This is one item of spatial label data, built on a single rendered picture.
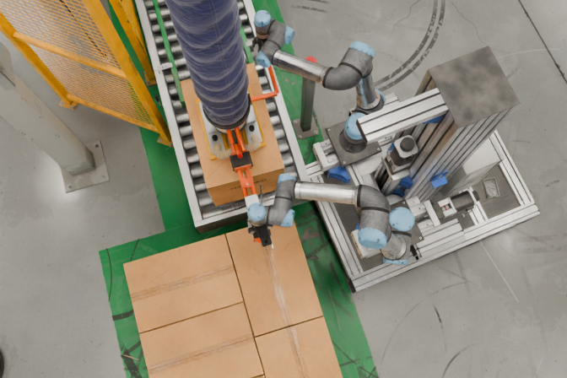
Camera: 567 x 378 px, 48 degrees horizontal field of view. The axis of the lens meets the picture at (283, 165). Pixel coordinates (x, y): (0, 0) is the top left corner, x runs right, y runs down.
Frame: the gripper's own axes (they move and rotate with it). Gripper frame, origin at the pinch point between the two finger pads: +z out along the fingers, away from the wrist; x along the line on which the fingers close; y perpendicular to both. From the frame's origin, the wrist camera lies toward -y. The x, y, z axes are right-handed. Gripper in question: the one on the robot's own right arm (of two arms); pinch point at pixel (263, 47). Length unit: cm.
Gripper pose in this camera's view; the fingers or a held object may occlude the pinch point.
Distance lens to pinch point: 329.5
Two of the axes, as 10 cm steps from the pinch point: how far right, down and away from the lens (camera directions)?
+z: 0.1, 2.8, 9.6
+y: 2.7, 9.2, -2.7
